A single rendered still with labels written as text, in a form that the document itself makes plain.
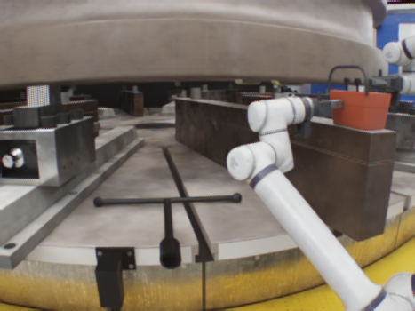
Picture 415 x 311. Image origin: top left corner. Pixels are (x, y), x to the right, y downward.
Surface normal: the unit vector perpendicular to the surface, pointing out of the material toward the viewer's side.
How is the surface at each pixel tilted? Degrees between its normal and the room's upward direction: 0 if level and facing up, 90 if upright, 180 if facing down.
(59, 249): 90
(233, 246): 90
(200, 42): 90
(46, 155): 90
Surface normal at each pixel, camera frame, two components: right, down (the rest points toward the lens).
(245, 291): 0.24, 0.21
